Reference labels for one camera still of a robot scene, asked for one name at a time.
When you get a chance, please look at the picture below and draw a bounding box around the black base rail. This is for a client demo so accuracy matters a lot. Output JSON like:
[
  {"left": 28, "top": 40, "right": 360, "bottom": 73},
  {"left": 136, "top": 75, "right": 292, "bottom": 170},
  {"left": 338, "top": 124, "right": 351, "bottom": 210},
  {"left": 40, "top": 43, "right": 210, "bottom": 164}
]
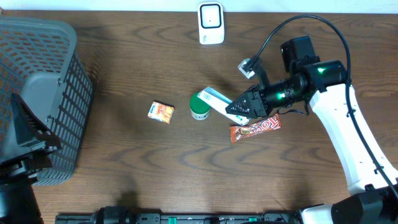
[{"left": 55, "top": 206, "right": 311, "bottom": 224}]

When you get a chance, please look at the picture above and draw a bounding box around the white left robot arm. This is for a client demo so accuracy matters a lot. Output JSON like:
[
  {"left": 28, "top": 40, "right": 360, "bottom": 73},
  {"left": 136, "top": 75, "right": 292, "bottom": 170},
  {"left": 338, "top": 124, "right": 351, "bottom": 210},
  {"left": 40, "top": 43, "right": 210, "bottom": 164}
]
[{"left": 1, "top": 93, "right": 62, "bottom": 223}]

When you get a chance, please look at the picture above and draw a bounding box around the green lidded jar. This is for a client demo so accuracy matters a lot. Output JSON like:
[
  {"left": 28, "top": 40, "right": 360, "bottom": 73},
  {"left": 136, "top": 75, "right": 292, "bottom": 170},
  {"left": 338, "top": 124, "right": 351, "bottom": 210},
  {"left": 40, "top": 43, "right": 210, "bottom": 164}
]
[{"left": 190, "top": 93, "right": 211, "bottom": 121}]

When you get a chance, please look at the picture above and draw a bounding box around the white green medicine box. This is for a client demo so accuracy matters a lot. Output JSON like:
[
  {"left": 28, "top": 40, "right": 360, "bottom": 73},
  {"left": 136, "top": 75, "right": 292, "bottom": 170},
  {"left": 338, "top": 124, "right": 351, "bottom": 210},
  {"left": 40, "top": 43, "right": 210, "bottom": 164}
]
[{"left": 197, "top": 86, "right": 250, "bottom": 126}]

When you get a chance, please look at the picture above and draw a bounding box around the orange chocolate bar wrapper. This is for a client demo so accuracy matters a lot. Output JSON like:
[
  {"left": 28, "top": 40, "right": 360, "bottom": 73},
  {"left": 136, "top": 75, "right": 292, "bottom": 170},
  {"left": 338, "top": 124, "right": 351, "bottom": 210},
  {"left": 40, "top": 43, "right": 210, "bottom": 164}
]
[{"left": 230, "top": 114, "right": 282, "bottom": 143}]

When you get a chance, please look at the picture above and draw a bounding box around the grey plastic basket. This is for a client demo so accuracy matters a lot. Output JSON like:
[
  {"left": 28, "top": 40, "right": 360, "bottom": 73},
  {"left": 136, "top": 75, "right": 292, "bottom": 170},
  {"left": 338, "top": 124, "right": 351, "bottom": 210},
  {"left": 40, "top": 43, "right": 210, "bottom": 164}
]
[{"left": 1, "top": 16, "right": 93, "bottom": 185}]

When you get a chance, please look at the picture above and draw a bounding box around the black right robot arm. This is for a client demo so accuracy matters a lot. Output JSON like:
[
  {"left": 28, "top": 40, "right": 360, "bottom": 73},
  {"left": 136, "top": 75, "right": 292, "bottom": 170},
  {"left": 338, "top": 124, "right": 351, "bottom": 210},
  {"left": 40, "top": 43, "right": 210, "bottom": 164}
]
[{"left": 226, "top": 36, "right": 397, "bottom": 223}]

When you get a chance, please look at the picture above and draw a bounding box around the white barcode scanner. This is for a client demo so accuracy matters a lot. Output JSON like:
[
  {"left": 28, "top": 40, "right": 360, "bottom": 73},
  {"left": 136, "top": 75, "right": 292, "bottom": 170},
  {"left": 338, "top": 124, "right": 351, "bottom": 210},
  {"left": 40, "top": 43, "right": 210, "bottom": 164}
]
[{"left": 197, "top": 2, "right": 225, "bottom": 45}]

